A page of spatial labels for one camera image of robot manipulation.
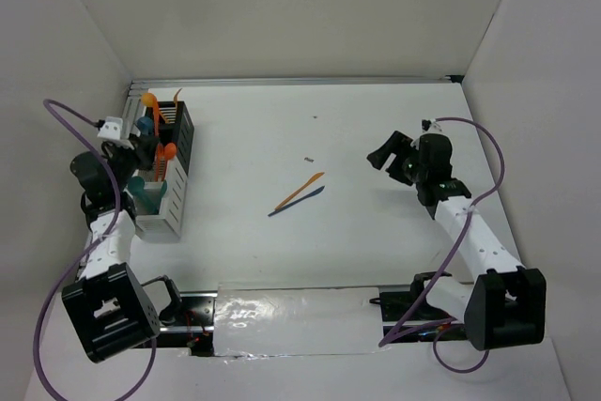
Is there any aluminium rail at back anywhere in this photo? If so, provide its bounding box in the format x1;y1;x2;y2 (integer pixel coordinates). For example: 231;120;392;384
131;74;465;91

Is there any teal plastic spoon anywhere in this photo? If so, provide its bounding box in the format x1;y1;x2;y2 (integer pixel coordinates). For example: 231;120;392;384
127;176;158;214

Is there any silver reflective tape sheet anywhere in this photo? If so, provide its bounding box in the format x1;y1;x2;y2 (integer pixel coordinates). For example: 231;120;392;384
213;287;383;358

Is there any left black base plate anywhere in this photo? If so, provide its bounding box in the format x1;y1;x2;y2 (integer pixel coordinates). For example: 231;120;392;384
157;292;217;357

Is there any teal plastic knife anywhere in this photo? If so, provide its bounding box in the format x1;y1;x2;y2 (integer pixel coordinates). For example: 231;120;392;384
157;180;168;208

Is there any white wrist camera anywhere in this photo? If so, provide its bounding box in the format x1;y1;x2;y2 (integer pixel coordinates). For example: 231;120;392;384
97;116;124;142
421;119;443;134

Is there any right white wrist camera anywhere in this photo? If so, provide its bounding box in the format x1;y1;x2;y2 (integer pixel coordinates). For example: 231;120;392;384
421;119;443;134

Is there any orange plastic knife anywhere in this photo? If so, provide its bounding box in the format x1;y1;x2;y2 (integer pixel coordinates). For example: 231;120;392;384
152;145;162;173

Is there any black slotted utensil container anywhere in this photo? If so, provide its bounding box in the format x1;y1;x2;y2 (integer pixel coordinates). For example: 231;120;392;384
158;101;194;175

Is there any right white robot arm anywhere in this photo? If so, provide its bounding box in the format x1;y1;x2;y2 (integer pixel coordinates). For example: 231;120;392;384
367;131;547;351

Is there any yellow plastic spoon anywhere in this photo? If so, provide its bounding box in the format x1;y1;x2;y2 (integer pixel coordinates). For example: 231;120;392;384
141;92;170;136

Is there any orange plastic fork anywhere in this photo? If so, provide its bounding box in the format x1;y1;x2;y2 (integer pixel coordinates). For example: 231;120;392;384
154;143;164;181

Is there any blue plastic knife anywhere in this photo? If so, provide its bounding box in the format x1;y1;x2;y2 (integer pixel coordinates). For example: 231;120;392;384
267;185;326;217

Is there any yellow plastic knife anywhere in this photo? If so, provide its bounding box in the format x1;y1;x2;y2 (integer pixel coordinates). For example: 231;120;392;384
274;172;325;210

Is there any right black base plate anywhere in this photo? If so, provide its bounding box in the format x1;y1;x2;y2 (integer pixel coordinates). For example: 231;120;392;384
370;285;470;344

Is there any orange plastic spoon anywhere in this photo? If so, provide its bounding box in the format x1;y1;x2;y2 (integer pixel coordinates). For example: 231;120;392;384
160;143;177;180

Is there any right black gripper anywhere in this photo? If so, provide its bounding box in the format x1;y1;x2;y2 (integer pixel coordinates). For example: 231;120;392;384
367;130;428;186

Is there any white slotted utensil container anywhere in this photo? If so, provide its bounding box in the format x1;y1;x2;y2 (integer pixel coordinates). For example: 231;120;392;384
133;157;188;242

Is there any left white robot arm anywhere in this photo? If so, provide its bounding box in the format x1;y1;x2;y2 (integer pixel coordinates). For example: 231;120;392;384
61;135;186;363

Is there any blue plastic spoon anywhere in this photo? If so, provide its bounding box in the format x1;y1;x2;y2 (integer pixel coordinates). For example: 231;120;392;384
135;116;155;137

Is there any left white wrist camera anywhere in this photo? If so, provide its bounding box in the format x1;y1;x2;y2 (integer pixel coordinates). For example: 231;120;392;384
97;116;124;142

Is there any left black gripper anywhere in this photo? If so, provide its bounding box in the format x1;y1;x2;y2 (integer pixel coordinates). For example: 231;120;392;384
108;133;161;193

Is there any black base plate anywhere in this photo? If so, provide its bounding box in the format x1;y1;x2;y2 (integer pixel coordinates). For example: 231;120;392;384
157;292;217;357
370;285;470;344

